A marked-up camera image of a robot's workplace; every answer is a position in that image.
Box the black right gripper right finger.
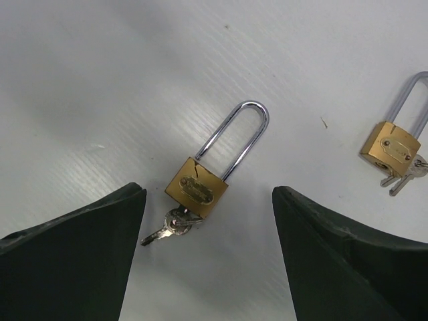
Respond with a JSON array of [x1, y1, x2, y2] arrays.
[[272, 186, 427, 320]]

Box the small silver brass-lock keys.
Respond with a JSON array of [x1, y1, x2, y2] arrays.
[[380, 154, 427, 197]]

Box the small silver keys lock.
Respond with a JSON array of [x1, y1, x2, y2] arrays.
[[140, 206, 203, 246]]

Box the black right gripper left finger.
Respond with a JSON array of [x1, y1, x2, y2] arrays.
[[1, 183, 146, 320]]

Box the brass long-shackle padlock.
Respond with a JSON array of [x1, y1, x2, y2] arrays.
[[359, 71, 427, 177], [165, 100, 270, 219]]

